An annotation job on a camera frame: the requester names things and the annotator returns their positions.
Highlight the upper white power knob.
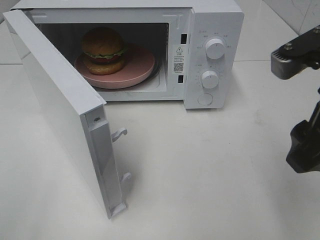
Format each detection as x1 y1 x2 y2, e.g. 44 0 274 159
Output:
205 37 226 60

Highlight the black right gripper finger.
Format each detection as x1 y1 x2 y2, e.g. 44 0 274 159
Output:
286 102 320 174

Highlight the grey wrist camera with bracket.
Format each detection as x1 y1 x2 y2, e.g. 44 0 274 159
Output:
270 25 320 80

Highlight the toy burger with lettuce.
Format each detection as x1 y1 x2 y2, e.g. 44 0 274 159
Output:
81 27 128 75

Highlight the pink round plate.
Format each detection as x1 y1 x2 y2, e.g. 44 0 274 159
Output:
74 43 155 90

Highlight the white microwave oven body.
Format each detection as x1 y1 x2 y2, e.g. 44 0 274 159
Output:
9 0 244 109

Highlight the white microwave door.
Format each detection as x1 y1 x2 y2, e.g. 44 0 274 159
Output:
4 10 131 218

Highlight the white warning sticker QR code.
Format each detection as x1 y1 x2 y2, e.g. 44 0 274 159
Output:
172 44 185 74

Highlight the lower white timer knob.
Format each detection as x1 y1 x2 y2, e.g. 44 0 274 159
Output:
200 70 220 89

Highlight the round white door button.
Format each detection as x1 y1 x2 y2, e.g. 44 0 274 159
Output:
197 93 213 106

